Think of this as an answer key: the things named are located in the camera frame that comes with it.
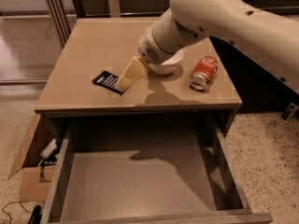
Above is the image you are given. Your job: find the white ceramic bowl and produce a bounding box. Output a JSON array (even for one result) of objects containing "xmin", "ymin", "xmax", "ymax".
[{"xmin": 149, "ymin": 49, "xmax": 184, "ymax": 76}]

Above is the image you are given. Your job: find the wooden metal frame bench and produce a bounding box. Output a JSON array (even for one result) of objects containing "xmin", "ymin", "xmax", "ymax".
[{"xmin": 38, "ymin": 0, "xmax": 299, "ymax": 47}]

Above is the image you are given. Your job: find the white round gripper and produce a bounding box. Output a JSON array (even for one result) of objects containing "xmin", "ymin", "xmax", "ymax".
[{"xmin": 114, "ymin": 27, "xmax": 170, "ymax": 91}]

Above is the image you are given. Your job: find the beige cabinet with glass top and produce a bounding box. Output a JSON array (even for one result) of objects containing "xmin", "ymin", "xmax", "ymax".
[{"xmin": 35, "ymin": 17, "xmax": 242, "ymax": 137}]

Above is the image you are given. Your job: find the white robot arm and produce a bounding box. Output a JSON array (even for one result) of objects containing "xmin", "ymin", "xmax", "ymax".
[{"xmin": 137, "ymin": 0, "xmax": 299, "ymax": 92}]

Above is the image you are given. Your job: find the white bottle in box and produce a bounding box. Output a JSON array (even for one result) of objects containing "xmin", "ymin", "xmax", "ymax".
[{"xmin": 40, "ymin": 138, "xmax": 58, "ymax": 160}]

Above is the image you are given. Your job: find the black device on floor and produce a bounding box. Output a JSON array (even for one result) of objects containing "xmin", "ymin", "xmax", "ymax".
[{"xmin": 27, "ymin": 205, "xmax": 41, "ymax": 224}]

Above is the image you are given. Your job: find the open grey wooden drawer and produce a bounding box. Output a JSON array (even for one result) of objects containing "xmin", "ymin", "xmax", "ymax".
[{"xmin": 41, "ymin": 119, "xmax": 273, "ymax": 224}]

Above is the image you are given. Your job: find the dark blue rxbar wrapper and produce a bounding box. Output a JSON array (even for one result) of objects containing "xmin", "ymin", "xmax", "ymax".
[{"xmin": 93, "ymin": 70, "xmax": 122, "ymax": 94}]

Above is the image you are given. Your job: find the brown cardboard box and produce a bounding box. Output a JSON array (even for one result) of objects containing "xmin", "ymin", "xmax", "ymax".
[{"xmin": 7, "ymin": 115, "xmax": 55, "ymax": 203}]

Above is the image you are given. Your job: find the orange soda can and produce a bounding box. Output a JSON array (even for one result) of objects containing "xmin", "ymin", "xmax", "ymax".
[{"xmin": 190, "ymin": 56, "xmax": 219, "ymax": 91}]

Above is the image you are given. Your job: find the black cable on floor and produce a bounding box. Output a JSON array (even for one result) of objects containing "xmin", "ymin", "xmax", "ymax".
[{"xmin": 0, "ymin": 201, "xmax": 34, "ymax": 224}]

